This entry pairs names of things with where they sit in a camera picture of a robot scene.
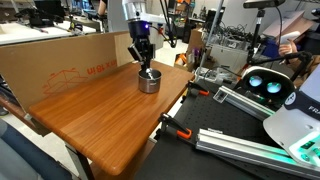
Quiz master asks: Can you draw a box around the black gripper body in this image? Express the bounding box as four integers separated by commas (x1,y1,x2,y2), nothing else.
133,35,156,66

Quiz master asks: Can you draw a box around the black and white marker pen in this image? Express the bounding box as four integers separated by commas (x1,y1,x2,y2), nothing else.
146,69,156,81

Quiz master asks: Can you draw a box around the silver metal pot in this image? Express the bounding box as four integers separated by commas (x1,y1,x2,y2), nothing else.
137,68,163,95

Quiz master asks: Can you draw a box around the person's hand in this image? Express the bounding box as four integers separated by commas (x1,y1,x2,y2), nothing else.
278,39,298,57

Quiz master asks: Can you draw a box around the black orange bar clamp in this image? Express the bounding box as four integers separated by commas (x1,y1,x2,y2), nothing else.
184,80,212,98
157,112,194,141

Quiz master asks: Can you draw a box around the black perforated breadboard table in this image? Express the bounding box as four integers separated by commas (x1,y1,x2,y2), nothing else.
133,79,320,180

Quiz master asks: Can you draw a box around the brown cardboard sheet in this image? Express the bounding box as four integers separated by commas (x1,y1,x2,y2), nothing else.
0,30,136,113

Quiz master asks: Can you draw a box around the black tripod stand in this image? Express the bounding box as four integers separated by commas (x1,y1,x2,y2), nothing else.
246,8,314,83

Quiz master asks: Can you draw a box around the white VR headset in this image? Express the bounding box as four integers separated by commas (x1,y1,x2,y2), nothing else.
239,65,296,109

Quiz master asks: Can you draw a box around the grey metal table leg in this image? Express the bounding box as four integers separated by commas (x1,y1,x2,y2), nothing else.
64,142,95,180

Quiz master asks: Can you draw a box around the white table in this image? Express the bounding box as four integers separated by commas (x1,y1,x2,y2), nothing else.
0,21,98,46

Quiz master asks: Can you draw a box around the flat cardboard piece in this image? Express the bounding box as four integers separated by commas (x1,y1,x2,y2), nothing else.
262,9,316,40

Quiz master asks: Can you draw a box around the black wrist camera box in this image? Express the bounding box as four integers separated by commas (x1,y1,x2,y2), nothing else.
127,43,141,63

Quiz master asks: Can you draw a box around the black hanging cable bundle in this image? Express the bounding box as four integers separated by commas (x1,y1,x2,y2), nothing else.
159,0,178,49

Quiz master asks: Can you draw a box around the aluminium extrusion rail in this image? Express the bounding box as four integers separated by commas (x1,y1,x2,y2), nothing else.
195,128,320,180
212,85,279,122

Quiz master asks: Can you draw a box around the black camera on tripod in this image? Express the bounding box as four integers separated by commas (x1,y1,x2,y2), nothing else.
242,0,287,10

